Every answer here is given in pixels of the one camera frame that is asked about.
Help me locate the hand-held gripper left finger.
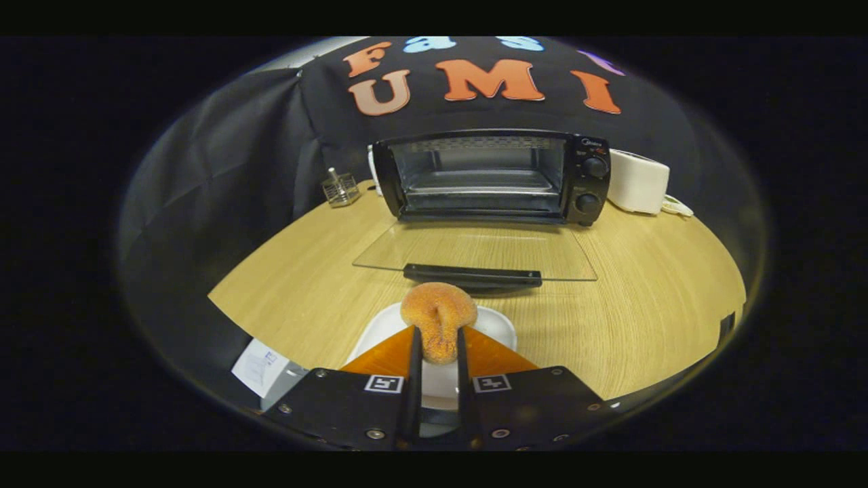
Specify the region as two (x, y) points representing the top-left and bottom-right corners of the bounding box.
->
(261, 325), (423, 451)

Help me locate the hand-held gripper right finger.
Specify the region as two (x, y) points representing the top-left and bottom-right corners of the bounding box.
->
(456, 326), (621, 451)

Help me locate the sugared bread roll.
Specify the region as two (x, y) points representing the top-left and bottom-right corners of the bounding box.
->
(399, 282), (479, 365)

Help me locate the black toaster oven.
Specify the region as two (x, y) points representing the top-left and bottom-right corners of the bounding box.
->
(352, 128), (612, 296)

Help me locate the metal oven tray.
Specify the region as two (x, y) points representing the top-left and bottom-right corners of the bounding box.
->
(405, 169), (561, 198)

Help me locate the white toaster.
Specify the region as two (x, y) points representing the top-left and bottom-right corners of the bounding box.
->
(606, 149), (671, 216)

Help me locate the white plate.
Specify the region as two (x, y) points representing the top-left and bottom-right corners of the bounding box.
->
(346, 302), (519, 415)

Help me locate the white paper sheet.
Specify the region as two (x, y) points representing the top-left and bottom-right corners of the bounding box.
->
(231, 338), (310, 409)

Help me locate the black backdrop cloth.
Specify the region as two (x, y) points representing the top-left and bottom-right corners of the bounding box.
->
(117, 37), (767, 407)

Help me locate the wire mesh holder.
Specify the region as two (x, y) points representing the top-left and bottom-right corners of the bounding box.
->
(320, 167), (362, 208)

